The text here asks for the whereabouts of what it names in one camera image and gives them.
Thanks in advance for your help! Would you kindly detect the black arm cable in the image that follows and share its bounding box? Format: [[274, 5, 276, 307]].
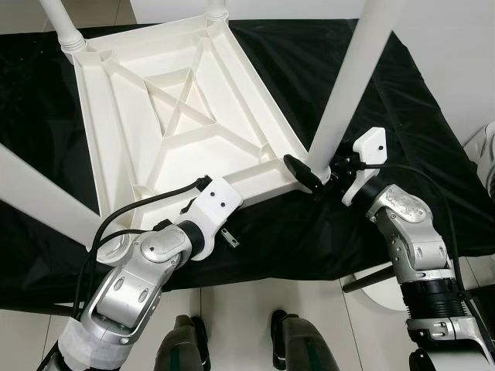
[[352, 158, 480, 349], [73, 176, 213, 318]]

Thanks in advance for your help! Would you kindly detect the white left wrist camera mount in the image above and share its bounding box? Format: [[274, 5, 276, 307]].
[[182, 176, 243, 262]]

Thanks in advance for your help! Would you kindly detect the white plastic children table top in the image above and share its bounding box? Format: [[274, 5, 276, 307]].
[[73, 17, 333, 267]]

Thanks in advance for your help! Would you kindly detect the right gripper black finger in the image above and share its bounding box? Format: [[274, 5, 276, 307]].
[[283, 155, 326, 200]]

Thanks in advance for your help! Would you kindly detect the white plastic table leg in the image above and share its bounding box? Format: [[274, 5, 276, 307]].
[[0, 143, 105, 248], [309, 0, 407, 177], [39, 0, 86, 53], [207, 0, 229, 20]]

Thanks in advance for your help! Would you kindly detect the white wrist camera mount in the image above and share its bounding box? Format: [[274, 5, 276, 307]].
[[182, 176, 243, 262], [340, 128, 387, 207]]

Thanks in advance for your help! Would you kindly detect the grey robot right foot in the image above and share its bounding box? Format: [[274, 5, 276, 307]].
[[271, 309, 333, 371]]

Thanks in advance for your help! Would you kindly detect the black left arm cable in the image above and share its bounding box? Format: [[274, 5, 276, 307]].
[[73, 176, 213, 318]]

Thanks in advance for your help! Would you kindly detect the grey robot foot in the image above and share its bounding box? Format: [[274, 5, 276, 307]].
[[271, 309, 333, 371], [155, 313, 210, 371]]

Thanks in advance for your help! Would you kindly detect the white floor fan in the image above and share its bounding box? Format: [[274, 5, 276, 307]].
[[464, 122, 495, 194]]

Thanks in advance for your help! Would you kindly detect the black table cloth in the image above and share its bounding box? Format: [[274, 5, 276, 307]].
[[0, 17, 495, 316]]

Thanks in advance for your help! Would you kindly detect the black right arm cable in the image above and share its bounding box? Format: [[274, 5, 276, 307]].
[[352, 158, 480, 349]]

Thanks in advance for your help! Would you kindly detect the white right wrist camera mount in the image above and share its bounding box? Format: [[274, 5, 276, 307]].
[[340, 128, 387, 207]]

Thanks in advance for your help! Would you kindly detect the white round floor plate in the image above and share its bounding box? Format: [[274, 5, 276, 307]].
[[364, 263, 407, 311]]

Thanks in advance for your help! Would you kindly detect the grey robot left foot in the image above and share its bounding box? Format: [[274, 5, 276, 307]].
[[155, 313, 210, 371]]

